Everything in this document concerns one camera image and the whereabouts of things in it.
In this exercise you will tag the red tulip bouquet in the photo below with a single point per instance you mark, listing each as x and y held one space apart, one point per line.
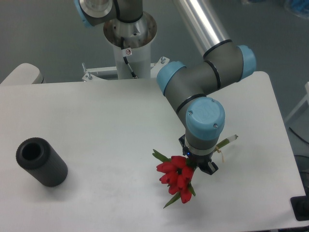
177 172

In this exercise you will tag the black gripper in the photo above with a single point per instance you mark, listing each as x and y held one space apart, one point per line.
202 158

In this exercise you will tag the white metal mounting bracket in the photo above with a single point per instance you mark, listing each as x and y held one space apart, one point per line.
110 73

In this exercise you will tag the white furniture frame right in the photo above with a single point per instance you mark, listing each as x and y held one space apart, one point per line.
300 108

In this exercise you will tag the blue plastic bag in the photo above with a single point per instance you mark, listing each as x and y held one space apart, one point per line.
299 8

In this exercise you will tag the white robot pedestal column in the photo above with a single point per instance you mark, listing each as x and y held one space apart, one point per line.
131 43

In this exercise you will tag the black device at table edge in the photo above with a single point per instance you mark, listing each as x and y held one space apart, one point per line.
300 205

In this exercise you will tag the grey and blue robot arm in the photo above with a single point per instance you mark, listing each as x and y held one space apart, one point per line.
188 89

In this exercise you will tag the black ribbed cylindrical vase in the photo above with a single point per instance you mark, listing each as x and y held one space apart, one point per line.
39 159

